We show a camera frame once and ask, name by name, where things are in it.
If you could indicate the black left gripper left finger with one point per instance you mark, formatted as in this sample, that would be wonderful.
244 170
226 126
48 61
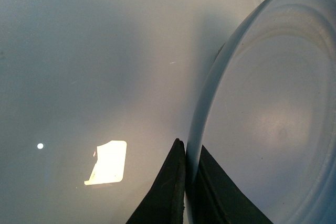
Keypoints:
164 202

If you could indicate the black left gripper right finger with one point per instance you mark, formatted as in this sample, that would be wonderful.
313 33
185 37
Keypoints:
214 197

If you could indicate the light blue round plate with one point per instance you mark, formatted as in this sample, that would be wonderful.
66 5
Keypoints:
266 112

